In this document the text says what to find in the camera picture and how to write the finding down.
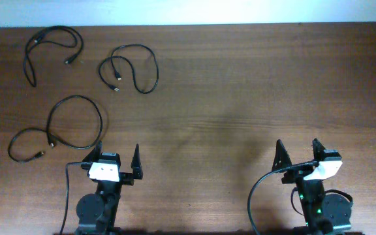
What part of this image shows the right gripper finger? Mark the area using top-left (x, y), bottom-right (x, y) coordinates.
top-left (312, 138), bottom-right (325, 161)
top-left (272, 139), bottom-right (292, 171)

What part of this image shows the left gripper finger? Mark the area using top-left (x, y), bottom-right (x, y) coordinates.
top-left (131, 144), bottom-right (143, 180)
top-left (82, 141), bottom-right (102, 163)

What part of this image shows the black usb cable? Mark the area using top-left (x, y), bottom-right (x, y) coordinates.
top-left (7, 95), bottom-right (104, 163)
top-left (98, 44), bottom-right (160, 95)
top-left (22, 25), bottom-right (85, 88)

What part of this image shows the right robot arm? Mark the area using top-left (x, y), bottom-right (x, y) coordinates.
top-left (272, 138), bottom-right (353, 234)

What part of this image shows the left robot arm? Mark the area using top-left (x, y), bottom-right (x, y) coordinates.
top-left (75, 142), bottom-right (143, 234)

